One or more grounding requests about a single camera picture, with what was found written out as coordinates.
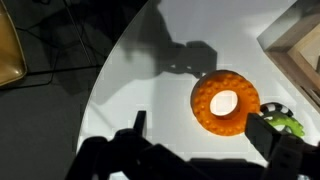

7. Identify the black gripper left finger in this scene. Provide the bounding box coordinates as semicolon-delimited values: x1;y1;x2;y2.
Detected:
133;110;147;137

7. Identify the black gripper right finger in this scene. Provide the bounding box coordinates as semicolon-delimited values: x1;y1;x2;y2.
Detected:
245;113;288;167

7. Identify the orange bumpy ring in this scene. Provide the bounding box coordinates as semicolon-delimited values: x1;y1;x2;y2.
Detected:
190;69;261;137

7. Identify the wooden slatted crate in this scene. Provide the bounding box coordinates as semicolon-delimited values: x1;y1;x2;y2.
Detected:
257;0;320;112

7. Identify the green toy with striped part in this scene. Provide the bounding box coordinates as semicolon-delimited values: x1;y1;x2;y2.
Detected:
259;102;305;137

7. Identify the yellow-brown cushion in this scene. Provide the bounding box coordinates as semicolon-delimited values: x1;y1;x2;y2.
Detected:
0;0;27;86

